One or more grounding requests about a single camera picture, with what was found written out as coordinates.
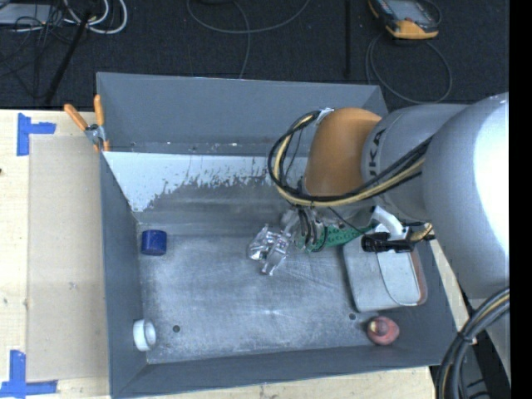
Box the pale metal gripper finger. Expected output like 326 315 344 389
247 224 293 262
259 239 291 277

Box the black cylinder on white bracket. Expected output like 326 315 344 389
360 204 416 254

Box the white ring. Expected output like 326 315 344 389
132 318 158 352

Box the grey metal bin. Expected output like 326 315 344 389
96 71 459 399

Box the pale flat board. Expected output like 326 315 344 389
25 134 111 384

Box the blue cylinder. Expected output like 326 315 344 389
140 229 169 258

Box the red-brown toy fruit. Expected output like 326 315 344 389
366 316 401 346

